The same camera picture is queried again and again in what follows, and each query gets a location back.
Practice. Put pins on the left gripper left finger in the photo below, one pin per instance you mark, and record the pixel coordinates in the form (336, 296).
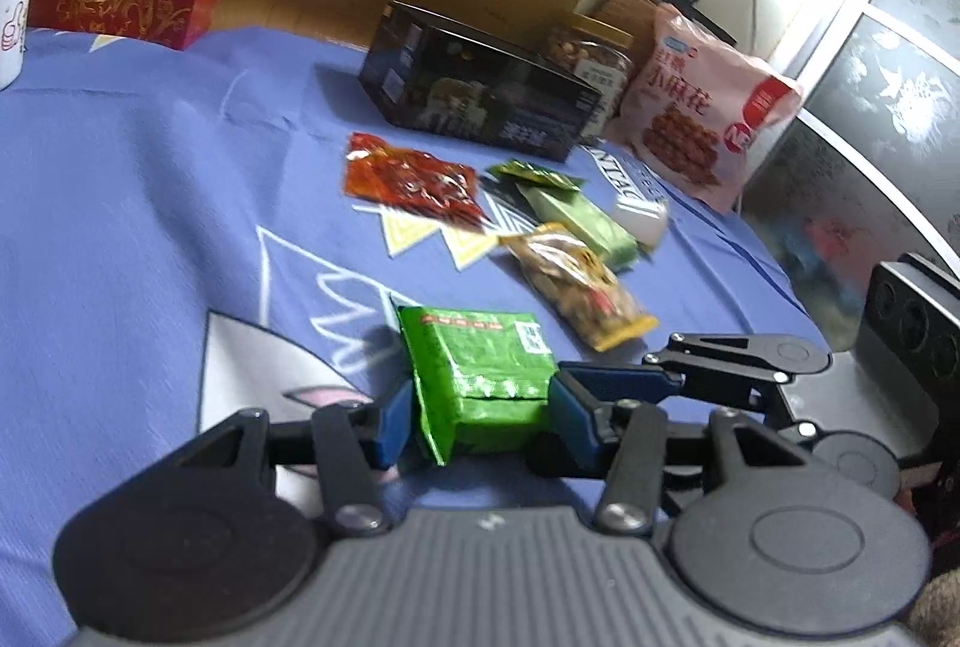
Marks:
(348, 443)

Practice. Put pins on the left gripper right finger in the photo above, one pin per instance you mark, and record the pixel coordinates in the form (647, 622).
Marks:
(730, 477)

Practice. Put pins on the black cardboard box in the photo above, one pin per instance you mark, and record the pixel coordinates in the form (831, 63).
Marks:
(429, 73)

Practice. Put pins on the dark green snack packet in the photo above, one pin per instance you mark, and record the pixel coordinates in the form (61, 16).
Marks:
(515, 170)

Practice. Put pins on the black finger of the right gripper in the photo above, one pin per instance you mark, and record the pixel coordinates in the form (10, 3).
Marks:
(738, 371)

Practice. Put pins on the light green wafer packet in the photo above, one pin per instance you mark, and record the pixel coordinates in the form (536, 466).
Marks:
(610, 242)

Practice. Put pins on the white enamel mug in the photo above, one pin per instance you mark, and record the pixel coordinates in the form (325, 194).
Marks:
(13, 22)

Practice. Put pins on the blue printed tablecloth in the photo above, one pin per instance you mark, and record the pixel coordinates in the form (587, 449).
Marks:
(177, 245)

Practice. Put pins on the red spicy snack packet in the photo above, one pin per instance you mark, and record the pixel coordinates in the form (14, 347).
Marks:
(411, 180)

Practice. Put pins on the pink fried twist bag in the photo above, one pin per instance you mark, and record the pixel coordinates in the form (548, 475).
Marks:
(695, 109)

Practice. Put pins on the nut jar gold lid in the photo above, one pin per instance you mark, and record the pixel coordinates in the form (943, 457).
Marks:
(598, 54)

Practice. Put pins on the yellow peanut snack packet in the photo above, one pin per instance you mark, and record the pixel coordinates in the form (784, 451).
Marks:
(579, 286)

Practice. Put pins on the round wooden board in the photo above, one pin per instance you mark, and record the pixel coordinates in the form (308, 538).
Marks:
(635, 17)

